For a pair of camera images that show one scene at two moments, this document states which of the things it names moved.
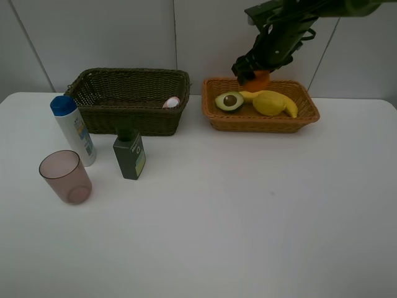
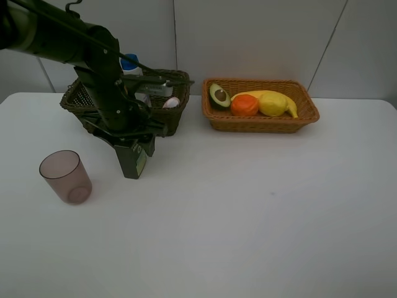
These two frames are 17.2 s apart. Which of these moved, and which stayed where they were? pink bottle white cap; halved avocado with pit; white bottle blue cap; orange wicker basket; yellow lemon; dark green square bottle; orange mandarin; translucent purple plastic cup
Moved: white bottle blue cap; halved avocado with pit; orange mandarin
Stayed: orange wicker basket; yellow lemon; translucent purple plastic cup; pink bottle white cap; dark green square bottle
